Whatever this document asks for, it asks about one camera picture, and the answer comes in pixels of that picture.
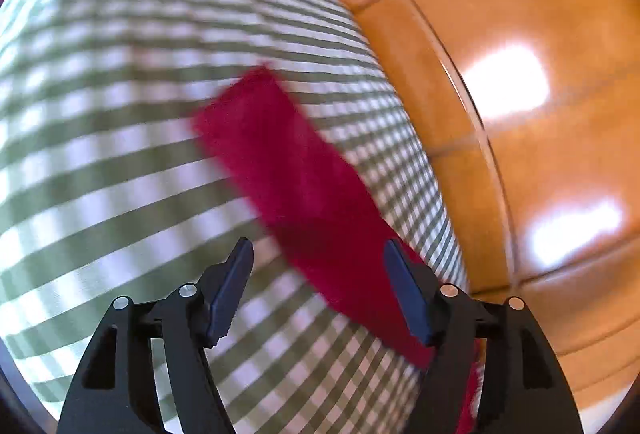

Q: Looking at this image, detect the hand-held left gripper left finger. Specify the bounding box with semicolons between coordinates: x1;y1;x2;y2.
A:
57;237;255;434

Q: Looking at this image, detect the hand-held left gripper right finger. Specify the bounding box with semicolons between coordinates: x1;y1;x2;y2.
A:
383;239;585;434

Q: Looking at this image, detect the red fleece garment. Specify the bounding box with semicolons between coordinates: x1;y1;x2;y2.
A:
192;65;486;434

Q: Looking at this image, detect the green white checkered blanket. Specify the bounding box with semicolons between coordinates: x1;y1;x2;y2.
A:
0;0;471;434

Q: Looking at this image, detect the wooden panelled wardrobe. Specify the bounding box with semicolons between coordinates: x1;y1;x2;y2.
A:
250;0;640;434

